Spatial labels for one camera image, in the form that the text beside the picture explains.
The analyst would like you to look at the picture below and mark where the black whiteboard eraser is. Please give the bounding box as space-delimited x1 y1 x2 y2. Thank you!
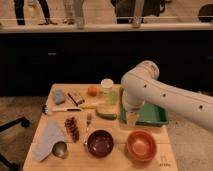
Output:
69 92 85 105

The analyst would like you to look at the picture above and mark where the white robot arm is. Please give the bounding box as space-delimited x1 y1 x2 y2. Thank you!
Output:
121 60 213 132

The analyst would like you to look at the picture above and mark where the red bowl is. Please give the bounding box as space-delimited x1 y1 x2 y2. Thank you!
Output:
126 130 157 162

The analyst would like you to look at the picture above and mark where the dark purple bowl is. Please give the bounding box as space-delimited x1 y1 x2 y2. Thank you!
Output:
87 130 114 158

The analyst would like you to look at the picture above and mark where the green plastic tray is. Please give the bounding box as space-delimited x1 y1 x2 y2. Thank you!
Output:
119 87 170 128

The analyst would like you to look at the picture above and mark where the green chili pepper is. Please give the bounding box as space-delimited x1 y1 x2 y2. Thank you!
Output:
96 110 117 120

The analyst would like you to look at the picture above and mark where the metal fork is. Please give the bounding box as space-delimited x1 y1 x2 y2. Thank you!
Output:
83 113 92 146

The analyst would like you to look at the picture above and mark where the orange fruit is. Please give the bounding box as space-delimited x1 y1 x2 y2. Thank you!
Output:
87 85 98 97

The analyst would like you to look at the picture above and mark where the black marker pen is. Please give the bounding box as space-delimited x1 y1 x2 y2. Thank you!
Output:
67 93 78 106

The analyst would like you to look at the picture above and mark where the blue sponge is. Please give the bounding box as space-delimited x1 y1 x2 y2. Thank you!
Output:
52 90 65 105

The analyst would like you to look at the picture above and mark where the grey folded cloth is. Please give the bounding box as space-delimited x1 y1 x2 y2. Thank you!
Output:
32 119 66 162

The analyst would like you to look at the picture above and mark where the white dish brush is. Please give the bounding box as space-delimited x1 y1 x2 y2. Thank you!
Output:
42 105 80 115

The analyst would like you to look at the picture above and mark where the black office chair base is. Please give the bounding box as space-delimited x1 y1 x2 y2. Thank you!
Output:
0 116 31 171

